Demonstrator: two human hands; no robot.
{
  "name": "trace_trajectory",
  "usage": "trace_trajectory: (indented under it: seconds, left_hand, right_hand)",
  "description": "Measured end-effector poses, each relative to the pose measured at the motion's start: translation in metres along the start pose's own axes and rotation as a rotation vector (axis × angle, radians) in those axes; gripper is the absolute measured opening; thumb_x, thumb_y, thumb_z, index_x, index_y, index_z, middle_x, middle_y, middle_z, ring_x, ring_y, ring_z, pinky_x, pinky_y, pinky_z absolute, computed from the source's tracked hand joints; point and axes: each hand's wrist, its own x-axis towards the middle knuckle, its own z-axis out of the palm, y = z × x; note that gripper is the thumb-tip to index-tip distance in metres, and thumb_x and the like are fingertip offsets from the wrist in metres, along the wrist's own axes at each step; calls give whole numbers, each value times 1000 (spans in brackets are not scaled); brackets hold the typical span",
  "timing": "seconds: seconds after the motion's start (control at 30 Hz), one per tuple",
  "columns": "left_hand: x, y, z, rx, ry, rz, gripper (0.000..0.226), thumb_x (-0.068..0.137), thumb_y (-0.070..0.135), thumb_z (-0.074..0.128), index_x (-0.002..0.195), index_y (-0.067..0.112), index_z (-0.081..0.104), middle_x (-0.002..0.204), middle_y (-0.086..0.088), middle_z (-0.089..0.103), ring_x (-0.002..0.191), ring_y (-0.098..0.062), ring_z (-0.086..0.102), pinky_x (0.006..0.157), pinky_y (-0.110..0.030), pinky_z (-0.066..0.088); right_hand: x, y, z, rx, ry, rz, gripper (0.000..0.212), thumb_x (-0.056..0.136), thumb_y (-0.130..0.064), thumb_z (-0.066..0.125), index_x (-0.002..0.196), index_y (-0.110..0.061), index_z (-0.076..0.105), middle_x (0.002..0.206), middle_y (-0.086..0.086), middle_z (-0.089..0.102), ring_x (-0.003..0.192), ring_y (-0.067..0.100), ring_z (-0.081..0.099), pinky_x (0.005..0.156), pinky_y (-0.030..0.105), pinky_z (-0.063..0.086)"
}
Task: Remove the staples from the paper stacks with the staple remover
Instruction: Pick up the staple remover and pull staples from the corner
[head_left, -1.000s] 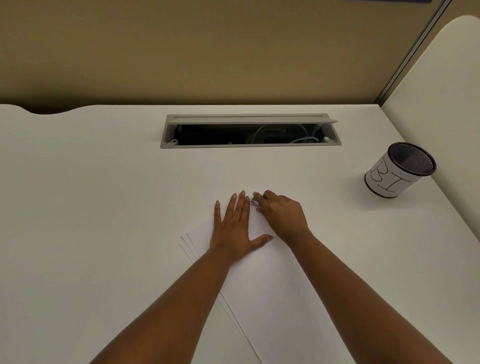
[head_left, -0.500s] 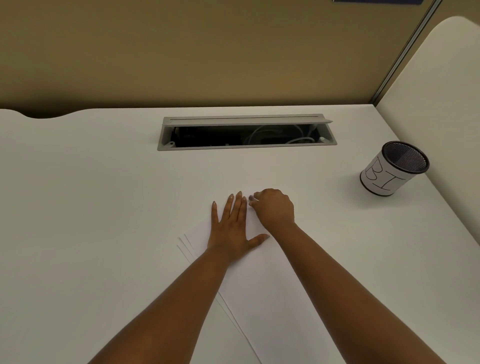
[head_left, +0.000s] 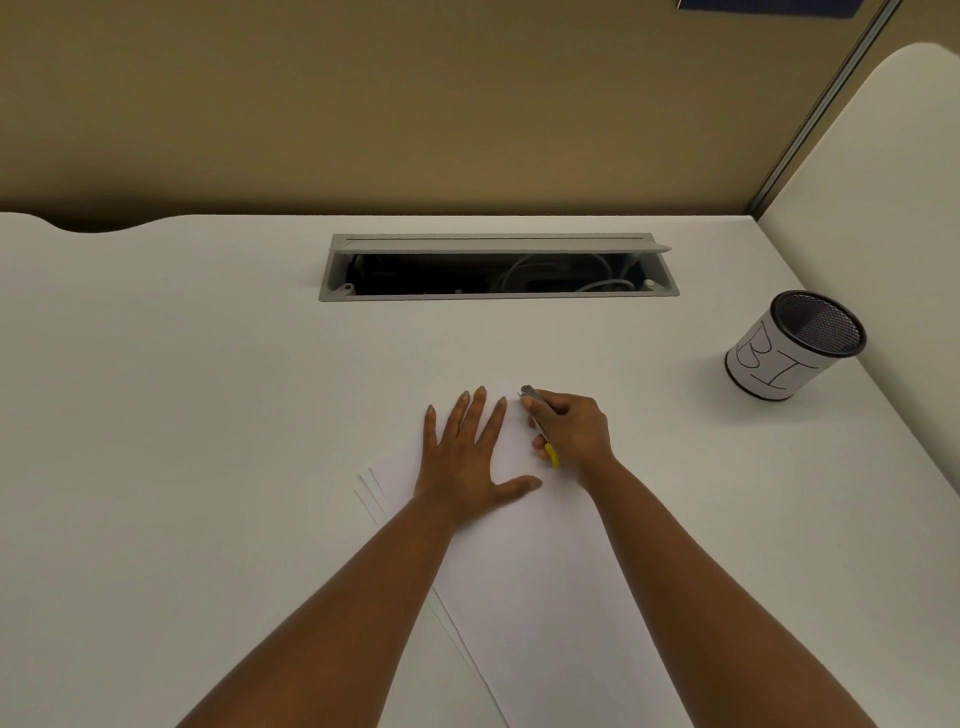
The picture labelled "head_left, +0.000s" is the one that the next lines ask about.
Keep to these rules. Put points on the person's left hand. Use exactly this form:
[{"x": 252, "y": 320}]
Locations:
[{"x": 457, "y": 480}]

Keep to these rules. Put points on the black mesh pen holder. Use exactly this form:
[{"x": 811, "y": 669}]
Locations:
[{"x": 765, "y": 367}]

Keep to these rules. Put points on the wide beige partition panel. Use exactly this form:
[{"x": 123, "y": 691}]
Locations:
[{"x": 375, "y": 112}]

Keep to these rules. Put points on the person's right hand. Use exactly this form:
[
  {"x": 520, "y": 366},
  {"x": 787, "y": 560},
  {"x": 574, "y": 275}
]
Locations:
[{"x": 581, "y": 439}]

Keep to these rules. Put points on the white rounded desk divider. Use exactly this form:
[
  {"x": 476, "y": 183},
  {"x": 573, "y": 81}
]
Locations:
[{"x": 877, "y": 225}]

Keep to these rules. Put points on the blue number sign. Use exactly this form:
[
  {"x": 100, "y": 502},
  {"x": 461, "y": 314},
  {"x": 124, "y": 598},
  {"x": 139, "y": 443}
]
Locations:
[{"x": 750, "y": 6}]

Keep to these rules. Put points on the person's right forearm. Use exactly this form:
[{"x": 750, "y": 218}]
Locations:
[{"x": 712, "y": 600}]

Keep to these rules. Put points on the narrow beige partition panel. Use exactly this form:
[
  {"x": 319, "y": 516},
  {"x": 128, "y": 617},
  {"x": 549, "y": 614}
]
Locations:
[{"x": 934, "y": 19}]

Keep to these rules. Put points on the printed white papers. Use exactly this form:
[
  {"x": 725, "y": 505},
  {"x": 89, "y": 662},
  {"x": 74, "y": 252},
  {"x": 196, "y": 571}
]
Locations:
[{"x": 525, "y": 600}]

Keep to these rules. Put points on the grey partition post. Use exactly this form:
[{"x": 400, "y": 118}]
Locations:
[{"x": 819, "y": 112}]

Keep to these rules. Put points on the person's left forearm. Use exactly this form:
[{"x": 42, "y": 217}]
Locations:
[{"x": 337, "y": 630}]

